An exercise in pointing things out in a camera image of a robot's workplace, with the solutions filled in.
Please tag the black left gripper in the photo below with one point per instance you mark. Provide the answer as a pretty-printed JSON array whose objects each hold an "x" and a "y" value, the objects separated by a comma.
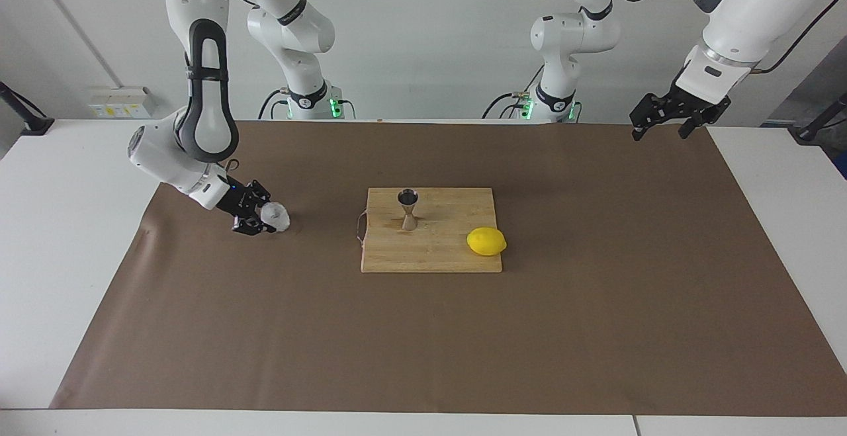
[{"x": 695, "y": 102}]

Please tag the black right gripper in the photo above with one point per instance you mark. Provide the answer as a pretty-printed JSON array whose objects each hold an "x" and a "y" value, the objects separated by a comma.
[{"x": 237, "y": 203}]

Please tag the clear textured glass cup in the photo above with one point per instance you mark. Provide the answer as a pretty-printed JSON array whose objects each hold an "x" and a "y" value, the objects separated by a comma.
[{"x": 276, "y": 216}]

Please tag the steel double jigger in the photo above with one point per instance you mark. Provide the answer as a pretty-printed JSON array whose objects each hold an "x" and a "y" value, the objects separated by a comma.
[{"x": 408, "y": 198}]

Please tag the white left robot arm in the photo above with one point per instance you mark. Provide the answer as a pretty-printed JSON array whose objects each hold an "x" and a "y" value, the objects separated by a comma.
[{"x": 748, "y": 6}]

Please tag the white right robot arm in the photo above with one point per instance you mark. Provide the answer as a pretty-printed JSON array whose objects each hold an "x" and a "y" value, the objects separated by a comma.
[{"x": 205, "y": 118}]

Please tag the black clamp stand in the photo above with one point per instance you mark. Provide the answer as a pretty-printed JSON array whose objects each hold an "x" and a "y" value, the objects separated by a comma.
[
  {"x": 30, "y": 124},
  {"x": 817, "y": 128}
]

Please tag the dark grey partition panel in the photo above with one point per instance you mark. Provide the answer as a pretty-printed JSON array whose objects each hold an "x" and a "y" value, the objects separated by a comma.
[{"x": 817, "y": 85}]

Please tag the blue object at table edge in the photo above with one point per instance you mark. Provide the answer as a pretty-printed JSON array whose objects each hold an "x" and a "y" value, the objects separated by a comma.
[{"x": 842, "y": 168}]

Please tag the wooden cutting board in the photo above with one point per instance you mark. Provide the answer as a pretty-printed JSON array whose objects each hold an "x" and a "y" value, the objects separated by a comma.
[{"x": 430, "y": 251}]

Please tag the brown paper table mat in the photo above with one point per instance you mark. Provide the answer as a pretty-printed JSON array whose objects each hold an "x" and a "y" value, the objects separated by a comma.
[{"x": 397, "y": 343}]

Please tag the yellow lemon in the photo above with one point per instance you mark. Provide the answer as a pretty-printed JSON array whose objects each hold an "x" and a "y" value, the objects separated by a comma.
[{"x": 486, "y": 241}]

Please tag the white wall socket box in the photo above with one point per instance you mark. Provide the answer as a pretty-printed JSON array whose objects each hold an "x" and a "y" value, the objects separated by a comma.
[{"x": 122, "y": 102}]

